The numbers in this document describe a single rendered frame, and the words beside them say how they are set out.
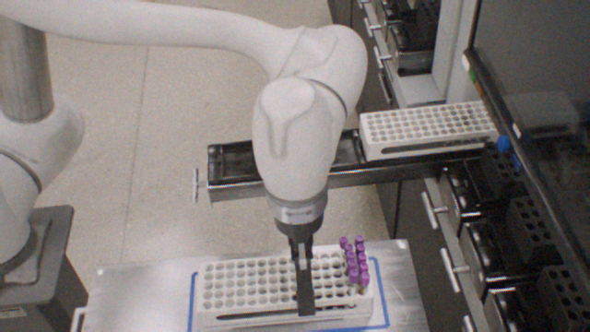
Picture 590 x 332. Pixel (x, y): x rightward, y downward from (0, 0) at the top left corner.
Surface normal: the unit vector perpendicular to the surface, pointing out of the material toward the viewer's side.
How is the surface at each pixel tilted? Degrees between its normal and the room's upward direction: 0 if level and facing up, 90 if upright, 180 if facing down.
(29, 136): 64
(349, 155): 0
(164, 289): 0
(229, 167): 0
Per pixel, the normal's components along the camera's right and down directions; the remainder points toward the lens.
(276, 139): -0.35, 0.58
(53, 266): -0.05, -0.69
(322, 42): 0.25, -0.60
